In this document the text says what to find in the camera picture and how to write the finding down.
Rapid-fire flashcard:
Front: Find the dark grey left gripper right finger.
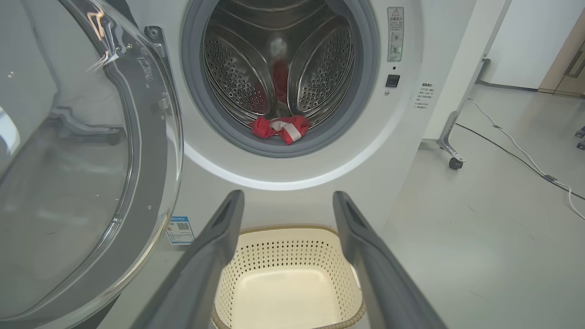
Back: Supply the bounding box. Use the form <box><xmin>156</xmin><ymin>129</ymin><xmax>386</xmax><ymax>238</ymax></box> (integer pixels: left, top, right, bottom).
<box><xmin>332</xmin><ymin>191</ymin><xmax>447</xmax><ymax>329</ymax></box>

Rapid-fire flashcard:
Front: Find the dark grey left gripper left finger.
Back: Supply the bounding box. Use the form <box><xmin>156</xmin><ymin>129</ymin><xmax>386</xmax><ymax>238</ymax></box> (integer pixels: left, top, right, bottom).
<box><xmin>130</xmin><ymin>190</ymin><xmax>245</xmax><ymax>329</ymax></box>

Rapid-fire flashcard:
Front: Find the brown wooden door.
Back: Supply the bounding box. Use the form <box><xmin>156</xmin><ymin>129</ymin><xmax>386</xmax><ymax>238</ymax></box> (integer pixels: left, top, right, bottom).
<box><xmin>538</xmin><ymin>9</ymin><xmax>585</xmax><ymax>99</ymax></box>

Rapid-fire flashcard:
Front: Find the red and white jersey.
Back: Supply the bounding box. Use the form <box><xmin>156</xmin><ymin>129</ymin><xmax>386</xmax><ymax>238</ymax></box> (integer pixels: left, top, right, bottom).
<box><xmin>250</xmin><ymin>115</ymin><xmax>311</xmax><ymax>145</ymax></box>

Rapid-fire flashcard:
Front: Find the metal washing machine door hinge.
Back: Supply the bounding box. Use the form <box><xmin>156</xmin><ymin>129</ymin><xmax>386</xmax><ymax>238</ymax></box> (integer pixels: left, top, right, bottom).
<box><xmin>144</xmin><ymin>26</ymin><xmax>170</xmax><ymax>110</ymax></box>

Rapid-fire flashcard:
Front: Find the white front-load washing machine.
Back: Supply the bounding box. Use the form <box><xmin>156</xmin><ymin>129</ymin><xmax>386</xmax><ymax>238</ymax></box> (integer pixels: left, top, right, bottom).
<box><xmin>98</xmin><ymin>0</ymin><xmax>478</xmax><ymax>329</ymax></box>

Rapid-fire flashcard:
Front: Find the white floor cable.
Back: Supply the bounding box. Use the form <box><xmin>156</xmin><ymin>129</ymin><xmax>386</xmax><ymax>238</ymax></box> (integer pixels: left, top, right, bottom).
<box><xmin>467</xmin><ymin>97</ymin><xmax>585</xmax><ymax>221</ymax></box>

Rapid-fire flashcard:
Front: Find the grey warning sticker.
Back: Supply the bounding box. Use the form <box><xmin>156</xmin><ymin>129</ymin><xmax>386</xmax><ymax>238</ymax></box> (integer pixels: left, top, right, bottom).
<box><xmin>387</xmin><ymin>7</ymin><xmax>404</xmax><ymax>63</ymax></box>

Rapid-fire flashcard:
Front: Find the white partition panel on casters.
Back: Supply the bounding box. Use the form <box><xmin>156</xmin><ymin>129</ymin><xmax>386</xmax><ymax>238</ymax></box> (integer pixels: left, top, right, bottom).
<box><xmin>423</xmin><ymin>0</ymin><xmax>512</xmax><ymax>170</ymax></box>

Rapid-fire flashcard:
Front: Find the black floor cable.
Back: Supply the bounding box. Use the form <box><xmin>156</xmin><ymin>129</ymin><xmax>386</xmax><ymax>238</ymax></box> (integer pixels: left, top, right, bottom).
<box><xmin>456</xmin><ymin>122</ymin><xmax>585</xmax><ymax>201</ymax></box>

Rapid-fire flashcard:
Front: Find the blue energy label sticker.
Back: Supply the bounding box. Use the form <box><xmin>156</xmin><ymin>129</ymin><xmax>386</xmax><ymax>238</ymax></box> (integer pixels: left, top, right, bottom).
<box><xmin>165</xmin><ymin>216</ymin><xmax>196</xmax><ymax>246</ymax></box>

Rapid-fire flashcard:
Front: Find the washing machine glass door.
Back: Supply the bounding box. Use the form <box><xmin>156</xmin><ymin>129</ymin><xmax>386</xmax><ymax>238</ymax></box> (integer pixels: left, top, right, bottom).
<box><xmin>0</xmin><ymin>0</ymin><xmax>184</xmax><ymax>329</ymax></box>

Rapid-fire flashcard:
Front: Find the cream perforated laundry basket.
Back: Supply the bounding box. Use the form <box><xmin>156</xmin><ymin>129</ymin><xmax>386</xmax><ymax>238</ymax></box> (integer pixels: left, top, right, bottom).
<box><xmin>211</xmin><ymin>224</ymin><xmax>366</xmax><ymax>329</ymax></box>

